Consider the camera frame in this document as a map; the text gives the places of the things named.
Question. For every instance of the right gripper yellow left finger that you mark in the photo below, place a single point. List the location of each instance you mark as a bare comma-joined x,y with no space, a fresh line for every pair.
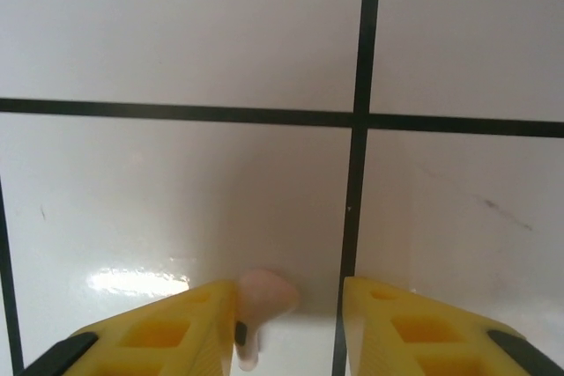
154,336

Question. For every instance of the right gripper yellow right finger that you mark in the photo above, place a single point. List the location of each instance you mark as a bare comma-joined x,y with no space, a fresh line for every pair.
423,332

